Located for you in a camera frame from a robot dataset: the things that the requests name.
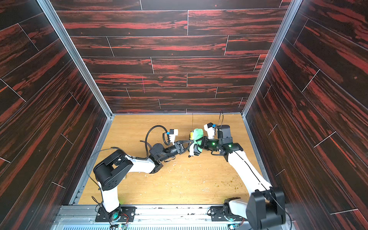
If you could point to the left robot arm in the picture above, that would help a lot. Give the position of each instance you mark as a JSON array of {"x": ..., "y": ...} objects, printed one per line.
[{"x": 111, "y": 171}]

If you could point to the green microfibre rag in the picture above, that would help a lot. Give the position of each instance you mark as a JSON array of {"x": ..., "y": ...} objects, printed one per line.
[{"x": 198, "y": 134}]

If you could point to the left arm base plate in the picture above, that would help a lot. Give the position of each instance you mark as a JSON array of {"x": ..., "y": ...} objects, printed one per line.
[{"x": 115, "y": 214}]

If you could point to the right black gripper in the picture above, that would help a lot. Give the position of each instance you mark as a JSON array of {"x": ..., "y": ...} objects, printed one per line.
[{"x": 204, "y": 143}]

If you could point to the sickle with yellow label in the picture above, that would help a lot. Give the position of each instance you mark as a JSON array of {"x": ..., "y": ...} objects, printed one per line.
[{"x": 191, "y": 138}]

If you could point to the wrist white camera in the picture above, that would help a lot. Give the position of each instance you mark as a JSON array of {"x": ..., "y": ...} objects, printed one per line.
[
  {"x": 210, "y": 129},
  {"x": 172, "y": 135}
]

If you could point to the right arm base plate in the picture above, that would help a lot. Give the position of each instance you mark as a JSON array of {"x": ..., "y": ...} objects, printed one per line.
[{"x": 220, "y": 213}]

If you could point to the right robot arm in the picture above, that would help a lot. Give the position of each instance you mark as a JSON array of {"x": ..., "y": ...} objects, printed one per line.
[{"x": 266, "y": 206}]

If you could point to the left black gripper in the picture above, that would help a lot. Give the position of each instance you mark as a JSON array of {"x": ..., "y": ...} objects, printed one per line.
[{"x": 177, "y": 148}]

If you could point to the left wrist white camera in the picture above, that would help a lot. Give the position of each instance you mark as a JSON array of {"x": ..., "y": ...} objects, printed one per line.
[{"x": 172, "y": 135}]

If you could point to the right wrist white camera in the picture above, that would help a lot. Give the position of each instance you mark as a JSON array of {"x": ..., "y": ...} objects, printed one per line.
[{"x": 210, "y": 129}]

